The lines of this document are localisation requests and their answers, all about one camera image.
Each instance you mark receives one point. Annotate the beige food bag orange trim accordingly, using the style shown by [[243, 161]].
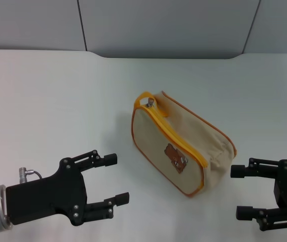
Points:
[[163, 133]]

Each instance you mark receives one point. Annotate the metal zipper pull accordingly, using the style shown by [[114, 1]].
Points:
[[149, 101]]

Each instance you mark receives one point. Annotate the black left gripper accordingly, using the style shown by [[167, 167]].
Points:
[[47, 196]]

